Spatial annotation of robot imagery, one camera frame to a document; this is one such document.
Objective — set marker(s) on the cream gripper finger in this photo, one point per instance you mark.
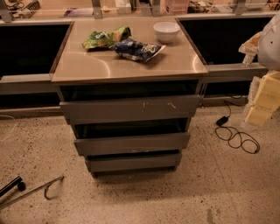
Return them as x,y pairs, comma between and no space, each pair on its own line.
250,49
263,98

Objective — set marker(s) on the grey drawer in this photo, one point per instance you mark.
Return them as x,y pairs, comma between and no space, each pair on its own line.
131,144
130,109
133,163

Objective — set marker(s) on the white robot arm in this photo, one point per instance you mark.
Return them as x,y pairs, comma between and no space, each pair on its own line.
269,46

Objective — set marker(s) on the grey top drawer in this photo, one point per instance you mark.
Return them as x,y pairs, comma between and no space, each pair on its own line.
130,109

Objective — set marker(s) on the grey steel-top drawer cabinet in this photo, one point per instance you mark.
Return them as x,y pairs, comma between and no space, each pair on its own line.
98,75

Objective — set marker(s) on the grey bottom drawer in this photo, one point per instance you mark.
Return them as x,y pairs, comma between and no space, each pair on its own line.
133,163

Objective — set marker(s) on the white bowl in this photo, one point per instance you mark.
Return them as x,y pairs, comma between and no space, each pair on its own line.
166,32

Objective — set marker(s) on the blue chip bag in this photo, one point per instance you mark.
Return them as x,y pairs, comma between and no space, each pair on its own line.
136,51

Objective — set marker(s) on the green chip bag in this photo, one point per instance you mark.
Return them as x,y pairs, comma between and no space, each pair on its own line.
105,39

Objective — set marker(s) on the metal hooked rod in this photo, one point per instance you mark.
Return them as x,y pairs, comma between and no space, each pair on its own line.
45,187

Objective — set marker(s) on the black caster leg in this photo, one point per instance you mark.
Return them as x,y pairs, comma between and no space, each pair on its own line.
18,182

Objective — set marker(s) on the black power adapter with cable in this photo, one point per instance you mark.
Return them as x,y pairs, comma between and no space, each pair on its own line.
235,138

